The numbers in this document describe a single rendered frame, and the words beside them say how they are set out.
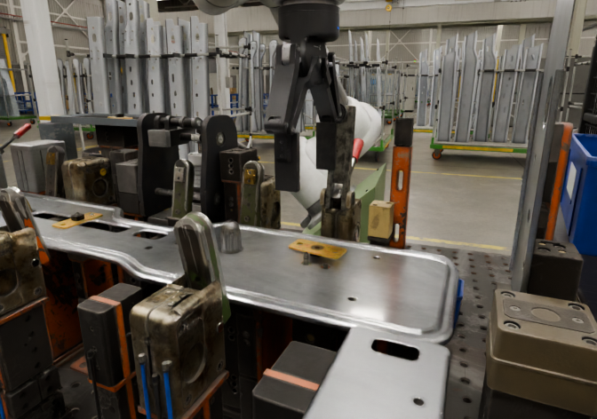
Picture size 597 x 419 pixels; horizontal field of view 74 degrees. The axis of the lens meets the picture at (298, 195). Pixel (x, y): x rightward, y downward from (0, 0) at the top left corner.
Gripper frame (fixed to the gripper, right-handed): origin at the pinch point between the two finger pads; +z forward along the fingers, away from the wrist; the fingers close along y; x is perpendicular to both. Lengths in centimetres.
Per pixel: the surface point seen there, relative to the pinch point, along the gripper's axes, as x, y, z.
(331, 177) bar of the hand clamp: -1.4, -13.6, 4.0
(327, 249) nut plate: 1.7, -3.1, 12.4
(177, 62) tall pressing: -316, -356, -40
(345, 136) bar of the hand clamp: 0.2, -15.4, -2.9
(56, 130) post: -92, -31, 1
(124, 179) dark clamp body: -51, -16, 9
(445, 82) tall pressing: -34, -700, -17
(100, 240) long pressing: -35.0, 5.4, 13.4
